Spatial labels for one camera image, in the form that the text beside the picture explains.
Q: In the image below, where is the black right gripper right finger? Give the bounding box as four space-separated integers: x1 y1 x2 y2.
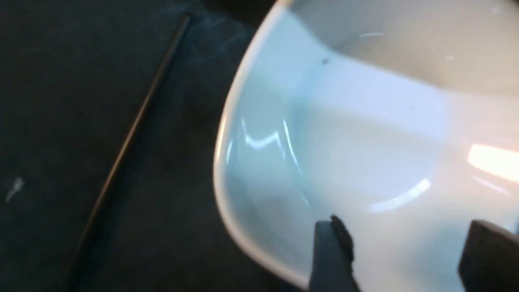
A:
458 220 519 292

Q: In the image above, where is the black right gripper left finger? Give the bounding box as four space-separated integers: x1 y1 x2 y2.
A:
308 215 360 292

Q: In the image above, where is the white square dish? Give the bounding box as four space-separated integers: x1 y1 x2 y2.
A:
213 0 519 292

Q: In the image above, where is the black plastic serving tray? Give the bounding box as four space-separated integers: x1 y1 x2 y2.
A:
1 0 297 292

